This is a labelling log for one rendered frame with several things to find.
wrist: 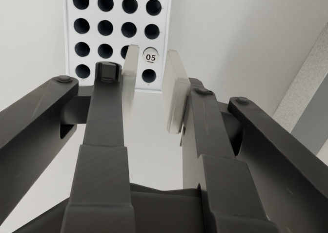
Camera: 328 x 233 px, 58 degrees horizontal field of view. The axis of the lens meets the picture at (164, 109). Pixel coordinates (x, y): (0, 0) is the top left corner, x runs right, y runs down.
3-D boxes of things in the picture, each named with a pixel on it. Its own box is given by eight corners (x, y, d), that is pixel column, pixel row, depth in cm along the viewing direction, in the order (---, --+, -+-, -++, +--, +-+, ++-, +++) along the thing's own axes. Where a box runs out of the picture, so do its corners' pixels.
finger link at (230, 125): (192, 109, 13) (256, 116, 14) (180, 75, 18) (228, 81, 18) (186, 138, 14) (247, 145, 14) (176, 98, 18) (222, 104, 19)
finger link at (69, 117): (114, 131, 13) (46, 124, 13) (122, 92, 18) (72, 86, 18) (117, 101, 13) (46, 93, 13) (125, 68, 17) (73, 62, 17)
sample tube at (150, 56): (155, 53, 28) (157, 67, 24) (142, 52, 28) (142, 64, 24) (157, 40, 28) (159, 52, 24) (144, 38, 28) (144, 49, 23)
